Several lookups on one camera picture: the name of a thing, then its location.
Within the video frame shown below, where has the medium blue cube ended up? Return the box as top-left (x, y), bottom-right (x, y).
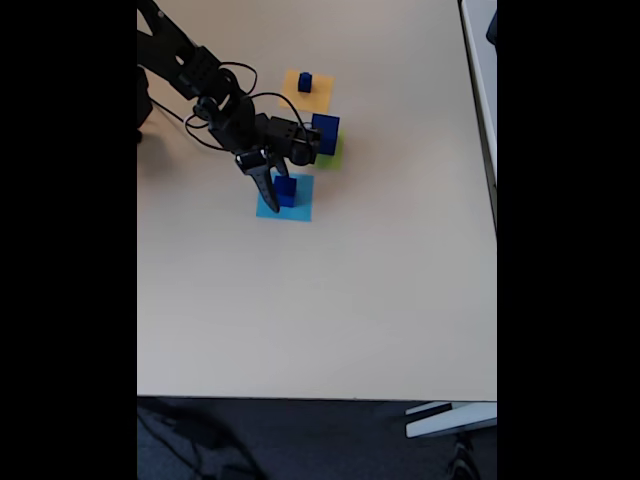
top-left (273, 174), bottom-right (298, 207)

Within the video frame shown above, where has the large blue cube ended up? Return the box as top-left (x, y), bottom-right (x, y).
top-left (311, 113), bottom-right (342, 156)

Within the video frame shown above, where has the light blue paper square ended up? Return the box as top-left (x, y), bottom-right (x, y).
top-left (254, 172), bottom-right (315, 223)

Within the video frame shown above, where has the green paper square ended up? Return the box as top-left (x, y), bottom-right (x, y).
top-left (313, 130), bottom-right (346, 172)

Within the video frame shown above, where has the orange paper square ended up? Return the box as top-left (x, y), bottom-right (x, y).
top-left (277, 69), bottom-right (335, 114)

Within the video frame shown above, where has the white table foot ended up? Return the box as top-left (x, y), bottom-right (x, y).
top-left (404, 401), bottom-right (498, 440)

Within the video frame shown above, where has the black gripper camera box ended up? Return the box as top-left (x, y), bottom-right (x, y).
top-left (263, 114), bottom-right (325, 168)

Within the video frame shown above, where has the black camera cable loop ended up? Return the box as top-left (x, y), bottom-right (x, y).
top-left (218, 60), bottom-right (310, 135)

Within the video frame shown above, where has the black floor cable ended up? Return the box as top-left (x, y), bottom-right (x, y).
top-left (137, 399), bottom-right (261, 480)
top-left (447, 432), bottom-right (484, 480)

